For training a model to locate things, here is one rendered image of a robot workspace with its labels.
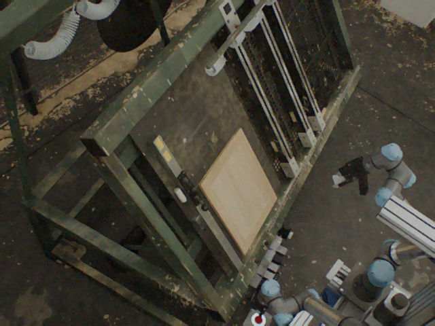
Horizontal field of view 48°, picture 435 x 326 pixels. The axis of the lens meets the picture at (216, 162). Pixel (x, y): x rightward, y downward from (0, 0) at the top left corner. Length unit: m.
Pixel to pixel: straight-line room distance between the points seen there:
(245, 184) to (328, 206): 1.53
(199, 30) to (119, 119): 0.63
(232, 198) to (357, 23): 3.61
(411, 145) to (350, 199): 0.91
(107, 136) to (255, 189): 1.14
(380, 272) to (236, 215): 0.79
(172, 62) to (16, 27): 0.65
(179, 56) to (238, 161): 0.74
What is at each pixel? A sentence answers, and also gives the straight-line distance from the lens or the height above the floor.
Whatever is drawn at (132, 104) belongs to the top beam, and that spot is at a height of 1.90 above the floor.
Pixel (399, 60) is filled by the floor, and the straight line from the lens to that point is 5.57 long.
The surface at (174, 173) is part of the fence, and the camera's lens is 2.24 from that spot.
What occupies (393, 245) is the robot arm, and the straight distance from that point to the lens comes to 2.57.
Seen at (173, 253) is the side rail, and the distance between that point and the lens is 2.29.
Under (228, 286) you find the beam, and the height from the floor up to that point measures 0.89.
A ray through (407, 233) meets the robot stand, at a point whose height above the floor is 2.00.
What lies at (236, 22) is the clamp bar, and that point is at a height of 1.81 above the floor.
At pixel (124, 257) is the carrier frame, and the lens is 2.85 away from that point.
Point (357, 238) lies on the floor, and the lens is 4.06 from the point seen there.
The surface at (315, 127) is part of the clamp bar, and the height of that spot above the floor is 0.93.
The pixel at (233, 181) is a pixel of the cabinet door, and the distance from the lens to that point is 2.61.
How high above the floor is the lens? 3.39
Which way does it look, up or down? 55 degrees down
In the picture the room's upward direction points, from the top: 9 degrees clockwise
